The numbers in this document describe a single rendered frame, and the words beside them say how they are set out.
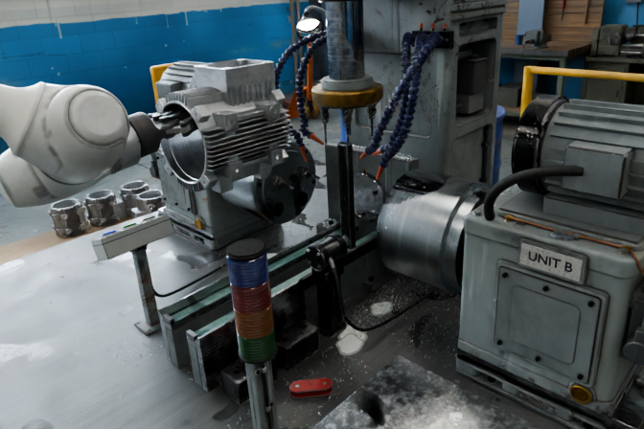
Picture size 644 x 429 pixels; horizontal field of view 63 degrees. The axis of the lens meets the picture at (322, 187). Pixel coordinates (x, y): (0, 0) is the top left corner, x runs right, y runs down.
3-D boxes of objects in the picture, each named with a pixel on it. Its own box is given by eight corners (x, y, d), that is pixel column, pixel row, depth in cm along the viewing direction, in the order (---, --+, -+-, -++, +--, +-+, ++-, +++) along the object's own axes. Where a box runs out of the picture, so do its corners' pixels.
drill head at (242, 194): (253, 187, 188) (246, 118, 179) (328, 212, 164) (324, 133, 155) (194, 209, 172) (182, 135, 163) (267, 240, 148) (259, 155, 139)
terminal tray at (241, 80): (244, 92, 113) (241, 58, 111) (278, 98, 106) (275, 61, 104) (196, 101, 105) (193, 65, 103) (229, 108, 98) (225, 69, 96)
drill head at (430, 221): (407, 237, 145) (408, 150, 136) (561, 288, 118) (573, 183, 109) (348, 274, 128) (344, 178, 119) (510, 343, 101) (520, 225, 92)
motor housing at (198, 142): (239, 157, 121) (231, 74, 115) (296, 173, 109) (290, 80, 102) (161, 180, 108) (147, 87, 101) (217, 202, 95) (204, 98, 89)
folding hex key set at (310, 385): (290, 399, 106) (289, 392, 106) (289, 388, 109) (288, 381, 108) (333, 395, 107) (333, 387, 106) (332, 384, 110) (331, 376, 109)
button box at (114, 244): (163, 235, 134) (155, 214, 133) (175, 233, 128) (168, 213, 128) (97, 260, 122) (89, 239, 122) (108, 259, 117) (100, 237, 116)
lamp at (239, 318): (258, 311, 87) (255, 288, 86) (282, 326, 83) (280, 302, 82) (228, 328, 83) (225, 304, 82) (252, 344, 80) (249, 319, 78)
